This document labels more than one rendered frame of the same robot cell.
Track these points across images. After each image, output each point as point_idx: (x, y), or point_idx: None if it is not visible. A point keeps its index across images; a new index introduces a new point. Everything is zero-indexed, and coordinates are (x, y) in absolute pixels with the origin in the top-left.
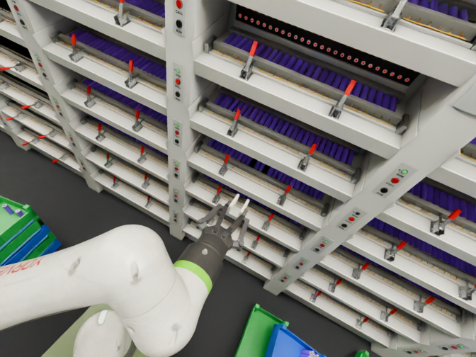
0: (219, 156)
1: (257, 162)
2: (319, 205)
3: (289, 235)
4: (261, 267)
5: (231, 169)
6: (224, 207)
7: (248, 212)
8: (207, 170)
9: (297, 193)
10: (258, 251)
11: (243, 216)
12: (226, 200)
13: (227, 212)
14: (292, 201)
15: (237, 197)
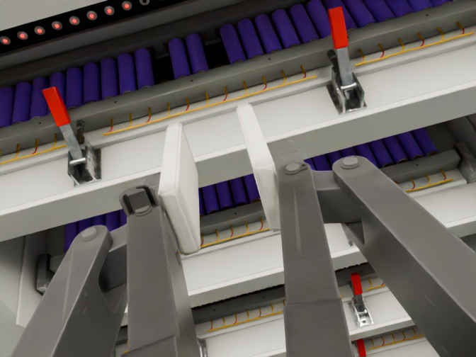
0: (42, 134)
1: (174, 58)
2: (462, 10)
3: (436, 197)
4: (416, 350)
5: (110, 140)
6: (130, 224)
7: (275, 237)
8: (33, 205)
9: (370, 32)
10: (384, 318)
11: (301, 172)
12: (185, 257)
13: (186, 243)
14: (377, 72)
15: (180, 136)
